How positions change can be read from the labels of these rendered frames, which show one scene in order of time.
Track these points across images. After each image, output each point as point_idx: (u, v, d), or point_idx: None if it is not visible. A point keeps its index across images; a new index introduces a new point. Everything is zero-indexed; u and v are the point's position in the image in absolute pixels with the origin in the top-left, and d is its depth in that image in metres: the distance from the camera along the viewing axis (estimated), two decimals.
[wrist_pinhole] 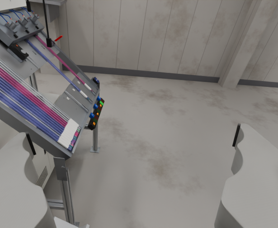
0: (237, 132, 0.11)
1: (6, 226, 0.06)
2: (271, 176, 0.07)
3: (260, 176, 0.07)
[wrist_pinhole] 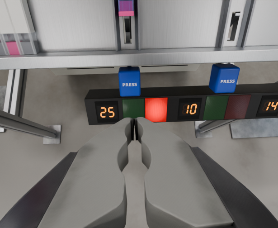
0: (136, 126, 0.12)
1: (89, 198, 0.07)
2: (174, 156, 0.09)
3: (167, 160, 0.08)
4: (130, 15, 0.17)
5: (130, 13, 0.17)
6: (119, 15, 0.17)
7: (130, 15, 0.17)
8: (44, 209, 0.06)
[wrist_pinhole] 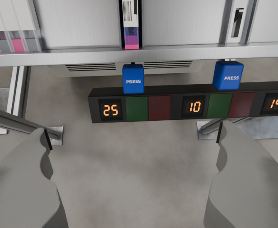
0: (220, 129, 0.11)
1: (21, 218, 0.06)
2: (254, 169, 0.08)
3: (244, 171, 0.08)
4: (136, 48, 0.18)
5: (135, 46, 0.18)
6: (125, 49, 0.18)
7: (135, 48, 0.18)
8: None
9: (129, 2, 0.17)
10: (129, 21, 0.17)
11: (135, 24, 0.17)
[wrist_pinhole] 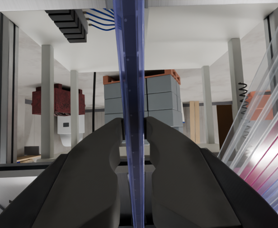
0: (145, 125, 0.12)
1: (82, 198, 0.07)
2: (182, 156, 0.09)
3: (175, 160, 0.08)
4: None
5: None
6: None
7: None
8: (36, 212, 0.06)
9: None
10: None
11: None
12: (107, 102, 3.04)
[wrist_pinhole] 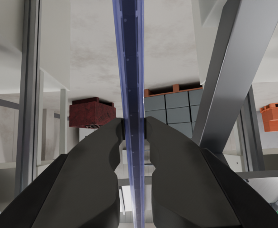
0: (145, 125, 0.12)
1: (82, 198, 0.07)
2: (182, 156, 0.09)
3: (175, 160, 0.08)
4: None
5: None
6: None
7: None
8: (36, 212, 0.06)
9: None
10: None
11: None
12: (148, 114, 3.16)
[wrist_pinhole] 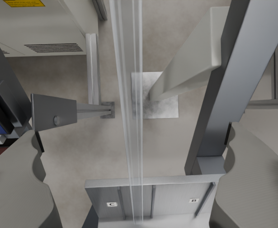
0: (228, 130, 0.11)
1: (13, 222, 0.06)
2: (263, 173, 0.08)
3: (252, 173, 0.07)
4: None
5: None
6: None
7: None
8: None
9: None
10: None
11: None
12: None
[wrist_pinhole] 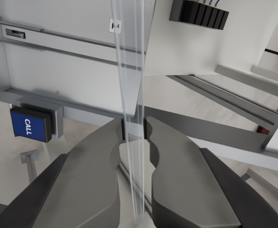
0: (145, 125, 0.12)
1: (82, 198, 0.07)
2: (182, 156, 0.09)
3: (175, 160, 0.08)
4: None
5: None
6: None
7: None
8: (36, 212, 0.06)
9: None
10: None
11: None
12: None
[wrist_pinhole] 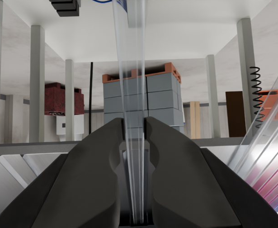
0: (145, 125, 0.12)
1: (82, 198, 0.07)
2: (182, 156, 0.09)
3: (175, 160, 0.08)
4: None
5: None
6: None
7: None
8: (36, 212, 0.06)
9: None
10: None
11: None
12: (106, 102, 2.97)
